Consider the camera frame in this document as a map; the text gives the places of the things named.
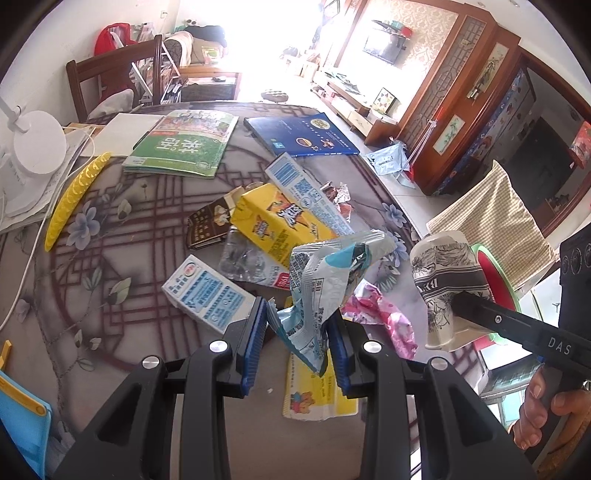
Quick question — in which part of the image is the wooden chair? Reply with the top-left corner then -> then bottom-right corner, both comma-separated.
66,34 -> 164,121

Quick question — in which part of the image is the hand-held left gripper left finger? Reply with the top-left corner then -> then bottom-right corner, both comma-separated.
53,298 -> 269,480

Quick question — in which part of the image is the red box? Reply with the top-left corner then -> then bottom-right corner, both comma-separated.
570,122 -> 591,167

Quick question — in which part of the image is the green book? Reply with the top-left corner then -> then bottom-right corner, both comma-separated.
122,110 -> 240,178

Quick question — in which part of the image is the blue white snack wrapper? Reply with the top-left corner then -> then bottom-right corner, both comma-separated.
268,230 -> 398,377

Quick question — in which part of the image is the short blue white milk carton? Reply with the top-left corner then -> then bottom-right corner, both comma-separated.
161,256 -> 257,335

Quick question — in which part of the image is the pink wrapper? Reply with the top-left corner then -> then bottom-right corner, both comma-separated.
342,281 -> 419,361

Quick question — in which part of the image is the flat yellow carton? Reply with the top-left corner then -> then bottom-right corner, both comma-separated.
281,351 -> 360,421

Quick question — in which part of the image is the clear plastic bottle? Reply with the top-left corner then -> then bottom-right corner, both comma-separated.
218,228 -> 296,289

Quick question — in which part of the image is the white paper pad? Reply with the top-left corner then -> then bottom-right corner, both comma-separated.
90,113 -> 164,158

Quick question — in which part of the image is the wooden sofa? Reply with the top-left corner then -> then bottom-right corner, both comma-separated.
164,25 -> 243,100

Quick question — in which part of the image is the brown drink carton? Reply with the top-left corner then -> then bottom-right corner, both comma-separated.
186,196 -> 236,250

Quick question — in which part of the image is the white desk lamp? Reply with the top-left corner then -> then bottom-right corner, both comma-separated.
0,99 -> 70,217

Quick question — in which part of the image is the wooden partition screen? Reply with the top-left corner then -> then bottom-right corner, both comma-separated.
365,9 -> 522,195

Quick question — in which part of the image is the person's right hand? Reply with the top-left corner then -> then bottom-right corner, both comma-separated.
510,367 -> 591,467

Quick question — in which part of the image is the yellow drink carton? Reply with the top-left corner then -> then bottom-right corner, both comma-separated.
229,182 -> 338,273

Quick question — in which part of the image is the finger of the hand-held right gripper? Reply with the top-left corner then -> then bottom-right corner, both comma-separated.
455,293 -> 580,370

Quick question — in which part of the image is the stack of white papers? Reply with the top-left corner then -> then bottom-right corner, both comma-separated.
0,124 -> 102,232

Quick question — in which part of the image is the checkered chair cloth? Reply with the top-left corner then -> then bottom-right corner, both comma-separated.
426,159 -> 559,289

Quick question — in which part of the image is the colourful picture frame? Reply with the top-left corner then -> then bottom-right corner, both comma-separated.
372,88 -> 398,114

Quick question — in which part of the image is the wall television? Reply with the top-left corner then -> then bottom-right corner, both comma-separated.
363,28 -> 407,65

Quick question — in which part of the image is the magazine rack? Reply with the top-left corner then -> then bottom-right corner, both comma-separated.
131,41 -> 185,104

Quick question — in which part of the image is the blue book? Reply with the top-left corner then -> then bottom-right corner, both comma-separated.
243,113 -> 361,158

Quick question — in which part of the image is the blue plastic bag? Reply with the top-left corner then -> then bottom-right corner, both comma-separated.
365,141 -> 416,188

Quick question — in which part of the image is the red bag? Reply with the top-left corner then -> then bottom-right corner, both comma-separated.
95,25 -> 134,56

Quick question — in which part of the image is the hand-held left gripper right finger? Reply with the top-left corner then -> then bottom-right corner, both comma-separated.
323,318 -> 539,480

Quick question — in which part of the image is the red green basin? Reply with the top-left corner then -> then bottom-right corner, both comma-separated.
475,244 -> 520,347

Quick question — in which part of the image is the television cabinet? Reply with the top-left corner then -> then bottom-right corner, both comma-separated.
311,74 -> 398,134

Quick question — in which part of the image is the long blue white milk carton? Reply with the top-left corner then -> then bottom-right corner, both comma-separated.
264,152 -> 356,236

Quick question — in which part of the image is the black print paper cup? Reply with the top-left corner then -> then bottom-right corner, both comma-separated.
410,231 -> 497,352

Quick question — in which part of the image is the yellow curved plastic comb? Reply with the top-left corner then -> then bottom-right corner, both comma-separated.
45,152 -> 112,252

